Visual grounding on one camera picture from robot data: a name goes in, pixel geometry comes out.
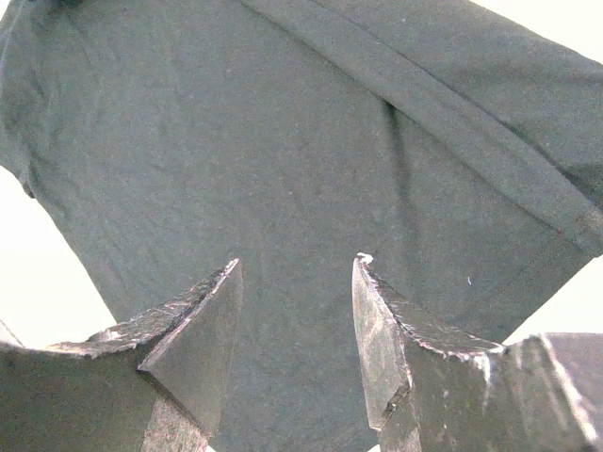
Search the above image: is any black t shirt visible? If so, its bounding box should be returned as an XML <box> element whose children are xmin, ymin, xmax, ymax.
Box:
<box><xmin>1</xmin><ymin>1</ymin><xmax>602</xmax><ymax>451</ymax></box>

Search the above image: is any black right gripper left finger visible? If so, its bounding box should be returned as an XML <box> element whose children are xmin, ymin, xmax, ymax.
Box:
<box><xmin>1</xmin><ymin>260</ymin><xmax>243</xmax><ymax>451</ymax></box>

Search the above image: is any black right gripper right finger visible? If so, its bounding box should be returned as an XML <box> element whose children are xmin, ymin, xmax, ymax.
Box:
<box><xmin>351</xmin><ymin>253</ymin><xmax>598</xmax><ymax>451</ymax></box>

